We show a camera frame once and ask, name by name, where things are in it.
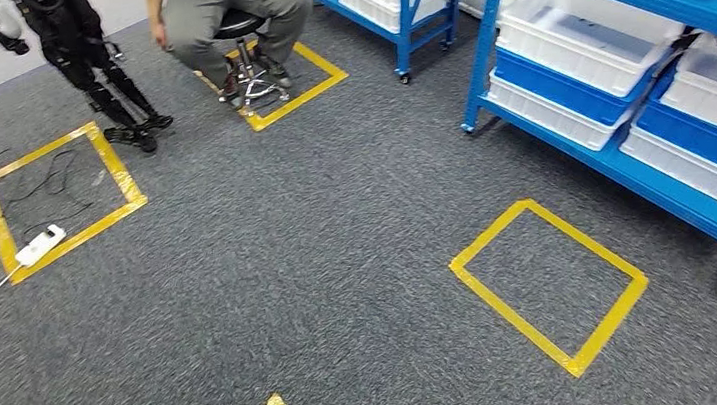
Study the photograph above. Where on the black round stool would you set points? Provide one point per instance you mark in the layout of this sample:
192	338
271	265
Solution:
238	24

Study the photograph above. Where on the person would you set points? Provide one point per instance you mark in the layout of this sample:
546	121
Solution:
199	18

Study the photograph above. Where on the white power strip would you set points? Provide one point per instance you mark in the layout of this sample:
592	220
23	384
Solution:
40	246

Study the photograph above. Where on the black humanoid robot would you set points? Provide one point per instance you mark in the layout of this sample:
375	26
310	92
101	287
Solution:
68	38

